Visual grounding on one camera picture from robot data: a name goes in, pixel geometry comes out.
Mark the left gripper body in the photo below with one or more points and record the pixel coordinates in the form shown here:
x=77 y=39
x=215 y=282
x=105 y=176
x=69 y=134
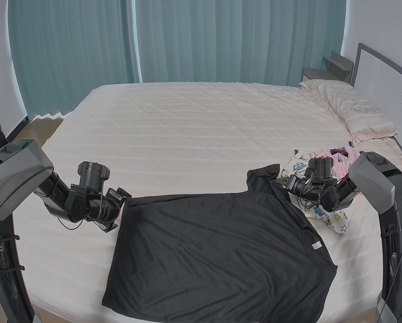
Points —
x=108 y=210

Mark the pink garment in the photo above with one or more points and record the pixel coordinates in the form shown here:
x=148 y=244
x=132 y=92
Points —
x=340 y=165

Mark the white printed pyjama garment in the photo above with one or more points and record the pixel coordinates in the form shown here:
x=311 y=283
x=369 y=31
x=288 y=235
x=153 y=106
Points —
x=295 y=167

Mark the black T-shirt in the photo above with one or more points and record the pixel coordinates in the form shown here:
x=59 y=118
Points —
x=204 y=247

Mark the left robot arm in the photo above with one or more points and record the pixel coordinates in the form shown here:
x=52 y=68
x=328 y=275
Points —
x=16 y=177

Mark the blue-green curtain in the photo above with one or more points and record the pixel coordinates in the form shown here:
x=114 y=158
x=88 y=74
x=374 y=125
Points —
x=70 y=29
x=238 y=29

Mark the cream pillow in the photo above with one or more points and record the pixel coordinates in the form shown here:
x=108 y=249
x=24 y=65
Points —
x=349 y=109

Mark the purple garment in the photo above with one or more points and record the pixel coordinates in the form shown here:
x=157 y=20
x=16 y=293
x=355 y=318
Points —
x=337 y=151

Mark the grey bedside table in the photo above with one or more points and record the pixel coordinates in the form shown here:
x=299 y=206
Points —
x=322 y=73

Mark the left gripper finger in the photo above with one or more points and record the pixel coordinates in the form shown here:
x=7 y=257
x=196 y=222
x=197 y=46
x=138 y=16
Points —
x=125 y=195

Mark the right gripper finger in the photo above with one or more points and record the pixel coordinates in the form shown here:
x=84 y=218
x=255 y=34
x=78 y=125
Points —
x=283 y=181
x=285 y=186

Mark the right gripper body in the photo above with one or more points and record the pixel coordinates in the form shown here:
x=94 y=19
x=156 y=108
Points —
x=298 y=187

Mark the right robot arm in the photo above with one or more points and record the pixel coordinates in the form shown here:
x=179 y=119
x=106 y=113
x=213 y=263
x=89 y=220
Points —
x=372 y=187

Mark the bed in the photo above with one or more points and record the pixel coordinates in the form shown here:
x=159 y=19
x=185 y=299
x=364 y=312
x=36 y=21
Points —
x=187 y=130

